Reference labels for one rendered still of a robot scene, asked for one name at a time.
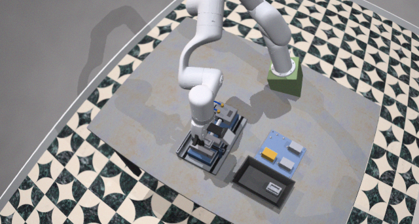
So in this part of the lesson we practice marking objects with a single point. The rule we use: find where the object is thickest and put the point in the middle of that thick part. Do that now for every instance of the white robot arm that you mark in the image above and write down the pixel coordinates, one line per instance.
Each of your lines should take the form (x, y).
(209, 28)

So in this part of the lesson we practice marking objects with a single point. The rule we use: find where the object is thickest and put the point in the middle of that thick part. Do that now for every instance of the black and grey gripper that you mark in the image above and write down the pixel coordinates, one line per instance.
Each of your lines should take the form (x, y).
(199, 132)

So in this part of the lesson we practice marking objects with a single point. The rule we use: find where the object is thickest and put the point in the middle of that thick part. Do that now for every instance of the yellow rectangular block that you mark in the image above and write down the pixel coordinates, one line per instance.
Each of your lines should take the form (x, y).
(269, 154)

